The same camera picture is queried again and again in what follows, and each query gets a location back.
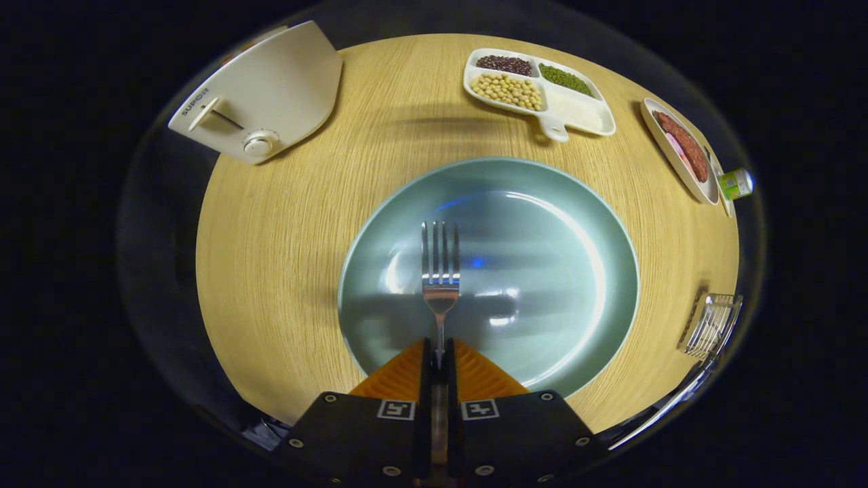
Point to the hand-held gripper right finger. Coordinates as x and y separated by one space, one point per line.
451 379

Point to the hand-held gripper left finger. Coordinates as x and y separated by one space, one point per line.
427 379

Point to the light blue plate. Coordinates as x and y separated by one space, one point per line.
542 271

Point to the yellow soybeans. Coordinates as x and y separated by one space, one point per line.
508 91

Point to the white divided tray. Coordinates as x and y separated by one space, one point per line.
576 112

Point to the white oval plate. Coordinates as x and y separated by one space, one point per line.
661 146

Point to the pale pink ham slice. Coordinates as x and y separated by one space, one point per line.
678 160

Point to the dark red beans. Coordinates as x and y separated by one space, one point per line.
504 65

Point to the green mung beans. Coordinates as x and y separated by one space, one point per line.
566 80

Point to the white square coaster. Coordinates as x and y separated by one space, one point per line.
727 205

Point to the white toaster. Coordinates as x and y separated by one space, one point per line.
271 88

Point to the brown steak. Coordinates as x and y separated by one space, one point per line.
685 146

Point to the green label metal bottle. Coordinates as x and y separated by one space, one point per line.
736 184

